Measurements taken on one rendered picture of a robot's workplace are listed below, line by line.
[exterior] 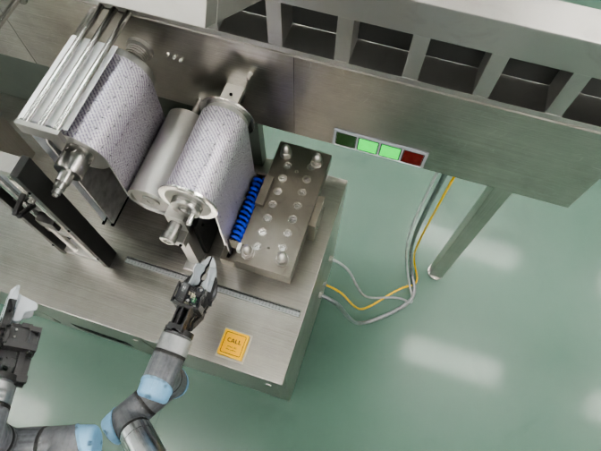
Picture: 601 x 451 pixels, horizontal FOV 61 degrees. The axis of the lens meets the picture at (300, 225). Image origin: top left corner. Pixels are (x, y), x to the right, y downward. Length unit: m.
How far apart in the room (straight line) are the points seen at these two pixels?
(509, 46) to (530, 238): 1.80
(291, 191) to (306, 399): 1.13
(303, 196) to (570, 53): 0.75
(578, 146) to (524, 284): 1.47
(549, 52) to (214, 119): 0.72
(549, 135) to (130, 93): 0.94
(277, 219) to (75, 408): 1.43
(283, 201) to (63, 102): 0.61
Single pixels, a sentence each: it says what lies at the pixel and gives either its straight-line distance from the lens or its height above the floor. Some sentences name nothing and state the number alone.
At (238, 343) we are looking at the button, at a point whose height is 0.92.
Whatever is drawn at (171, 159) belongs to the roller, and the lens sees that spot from 1.31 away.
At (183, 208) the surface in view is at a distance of 1.21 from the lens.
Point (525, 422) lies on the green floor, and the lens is 2.52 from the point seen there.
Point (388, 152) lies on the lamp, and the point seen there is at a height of 1.18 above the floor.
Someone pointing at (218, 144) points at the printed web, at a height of 1.31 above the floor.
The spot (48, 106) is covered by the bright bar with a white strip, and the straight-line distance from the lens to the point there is 1.20.
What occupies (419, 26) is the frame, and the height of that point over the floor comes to 1.60.
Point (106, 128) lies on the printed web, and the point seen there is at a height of 1.38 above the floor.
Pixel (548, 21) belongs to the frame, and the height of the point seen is 1.65.
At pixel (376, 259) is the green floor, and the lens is 2.50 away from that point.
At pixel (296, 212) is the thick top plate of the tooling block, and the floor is 1.03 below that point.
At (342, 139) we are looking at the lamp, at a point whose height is 1.19.
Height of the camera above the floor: 2.32
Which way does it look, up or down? 66 degrees down
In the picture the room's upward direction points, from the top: 1 degrees clockwise
